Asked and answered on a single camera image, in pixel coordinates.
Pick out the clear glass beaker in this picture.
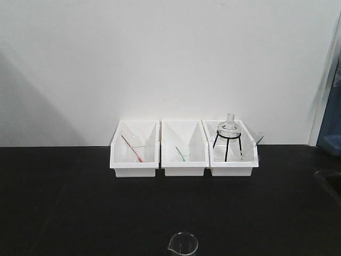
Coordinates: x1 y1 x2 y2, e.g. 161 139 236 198
167 231 199 256

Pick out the beaker in middle bin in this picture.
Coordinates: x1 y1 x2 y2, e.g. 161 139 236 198
175 146 192 162

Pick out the beaker in bin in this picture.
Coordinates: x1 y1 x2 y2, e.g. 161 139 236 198
125 135 148 163
175 146 192 162

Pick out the beaker in left bin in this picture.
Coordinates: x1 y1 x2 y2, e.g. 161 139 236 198
125 135 148 163

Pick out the middle white storage bin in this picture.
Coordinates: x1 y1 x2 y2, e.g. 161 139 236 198
161 120 209 177

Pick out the white storage bin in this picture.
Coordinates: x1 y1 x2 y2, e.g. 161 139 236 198
202 120 259 177
109 120 160 178
161 120 209 177

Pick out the green glass stirring rod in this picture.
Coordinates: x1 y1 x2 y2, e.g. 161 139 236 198
175 146 186 162

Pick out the left white storage bin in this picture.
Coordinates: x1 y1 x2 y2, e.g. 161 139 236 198
109 120 160 178

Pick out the red glass stirring rod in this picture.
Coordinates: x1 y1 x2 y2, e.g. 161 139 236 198
121 135 144 163

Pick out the clear round-bottom glass flask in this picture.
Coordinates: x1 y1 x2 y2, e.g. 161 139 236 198
217 113 241 141

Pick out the right white storage bin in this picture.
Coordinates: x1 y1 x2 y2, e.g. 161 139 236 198
202 120 259 177

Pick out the clear glass test tube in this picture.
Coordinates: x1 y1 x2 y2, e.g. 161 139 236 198
254 131 265 147

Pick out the blue bin at right edge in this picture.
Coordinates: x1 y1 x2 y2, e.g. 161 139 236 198
317 38 340 156

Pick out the black wire tripod stand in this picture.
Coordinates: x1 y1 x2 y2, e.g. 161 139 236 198
213 130 242 162

